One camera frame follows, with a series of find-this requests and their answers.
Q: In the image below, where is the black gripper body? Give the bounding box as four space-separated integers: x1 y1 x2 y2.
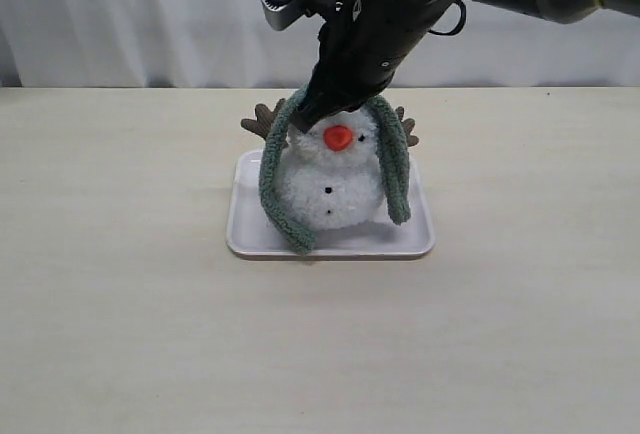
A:
307 0 455 114

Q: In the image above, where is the white plush snowman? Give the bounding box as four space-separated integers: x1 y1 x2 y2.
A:
271 98 419 232

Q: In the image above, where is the green fuzzy scarf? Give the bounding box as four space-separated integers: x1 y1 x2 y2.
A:
252 86 419 255

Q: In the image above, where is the white rectangular tray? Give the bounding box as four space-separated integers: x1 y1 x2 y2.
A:
226 149 436 261

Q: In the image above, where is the white curtain backdrop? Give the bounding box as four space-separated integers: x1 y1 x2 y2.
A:
1 0 639 88

